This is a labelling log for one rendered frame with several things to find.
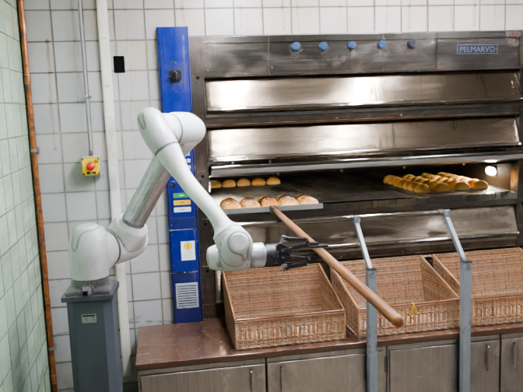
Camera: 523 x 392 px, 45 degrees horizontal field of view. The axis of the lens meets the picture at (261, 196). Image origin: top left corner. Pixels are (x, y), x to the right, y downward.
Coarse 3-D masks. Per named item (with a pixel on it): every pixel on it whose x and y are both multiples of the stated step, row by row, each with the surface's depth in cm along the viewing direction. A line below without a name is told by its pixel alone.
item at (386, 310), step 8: (280, 216) 301; (288, 224) 283; (296, 232) 266; (312, 240) 243; (312, 248) 238; (320, 248) 230; (320, 256) 226; (328, 256) 218; (328, 264) 216; (336, 264) 207; (344, 272) 198; (352, 280) 190; (360, 288) 181; (368, 288) 180; (368, 296) 174; (376, 296) 171; (376, 304) 168; (384, 304) 165; (384, 312) 161; (392, 312) 159; (392, 320) 156; (400, 320) 155
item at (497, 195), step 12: (492, 192) 369; (504, 192) 367; (516, 192) 368; (324, 204) 350; (336, 204) 351; (348, 204) 352; (360, 204) 353; (372, 204) 354; (384, 204) 355; (396, 204) 357; (408, 204) 358; (420, 204) 359; (228, 216) 342
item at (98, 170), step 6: (84, 156) 319; (90, 156) 319; (96, 156) 319; (84, 162) 318; (90, 162) 319; (84, 168) 319; (96, 168) 320; (102, 168) 326; (84, 174) 319; (90, 174) 320; (96, 174) 320
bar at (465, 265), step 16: (448, 208) 323; (240, 224) 305; (256, 224) 306; (272, 224) 308; (448, 224) 318; (368, 256) 302; (464, 256) 307; (368, 272) 295; (464, 272) 303; (464, 288) 304; (368, 304) 298; (464, 304) 305; (368, 320) 299; (464, 320) 307; (368, 336) 300; (464, 336) 308; (368, 352) 302; (464, 352) 309; (368, 368) 303; (464, 368) 310; (368, 384) 305; (464, 384) 311
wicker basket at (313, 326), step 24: (312, 264) 349; (240, 288) 341; (264, 288) 344; (288, 288) 346; (240, 312) 340; (264, 312) 342; (288, 312) 344; (312, 312) 305; (336, 312) 306; (240, 336) 300; (264, 336) 302; (288, 336) 304; (312, 336) 306; (336, 336) 308
